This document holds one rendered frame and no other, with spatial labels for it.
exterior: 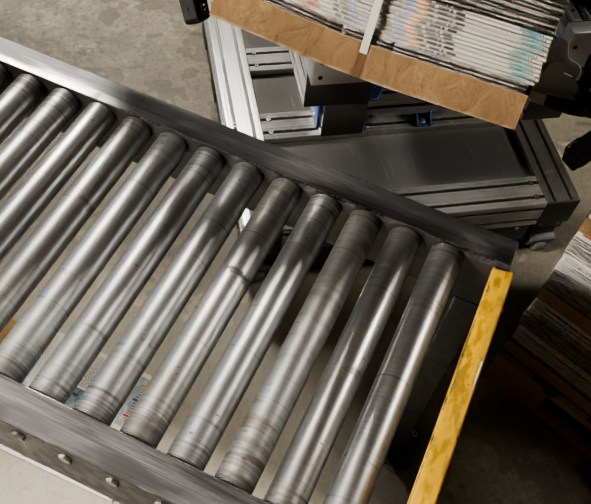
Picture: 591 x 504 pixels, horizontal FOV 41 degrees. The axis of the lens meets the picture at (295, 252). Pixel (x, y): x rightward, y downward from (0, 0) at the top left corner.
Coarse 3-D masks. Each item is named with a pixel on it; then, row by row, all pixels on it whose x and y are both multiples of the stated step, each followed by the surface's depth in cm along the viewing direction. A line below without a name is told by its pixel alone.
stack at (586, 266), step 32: (576, 256) 145; (576, 288) 151; (544, 320) 164; (544, 352) 170; (576, 352) 163; (512, 384) 185; (544, 384) 178; (576, 384) 169; (544, 416) 184; (576, 416) 175
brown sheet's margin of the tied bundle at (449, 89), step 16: (400, 64) 89; (416, 64) 88; (384, 80) 90; (400, 80) 90; (416, 80) 89; (432, 80) 88; (448, 80) 88; (464, 80) 87; (480, 80) 86; (416, 96) 90; (432, 96) 89; (448, 96) 89; (464, 96) 88; (480, 96) 87; (496, 96) 87; (512, 96) 86; (528, 96) 86; (464, 112) 89; (480, 112) 88; (496, 112) 88; (512, 112) 87; (512, 128) 88
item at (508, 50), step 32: (416, 0) 85; (448, 0) 83; (480, 0) 82; (512, 0) 81; (544, 0) 80; (416, 32) 87; (448, 32) 86; (480, 32) 84; (512, 32) 84; (544, 32) 82; (448, 64) 87; (480, 64) 86; (512, 64) 85
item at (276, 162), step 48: (0, 48) 127; (96, 96) 123; (144, 96) 124; (192, 144) 121; (240, 144) 120; (336, 192) 116; (384, 192) 117; (336, 240) 124; (384, 240) 119; (432, 240) 114; (480, 240) 114; (480, 288) 118
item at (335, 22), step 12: (264, 0) 91; (276, 0) 90; (288, 0) 90; (300, 0) 90; (312, 0) 89; (324, 0) 88; (336, 0) 88; (348, 0) 87; (300, 12) 90; (312, 12) 89; (324, 12) 89; (336, 12) 89; (324, 24) 90; (336, 24) 89
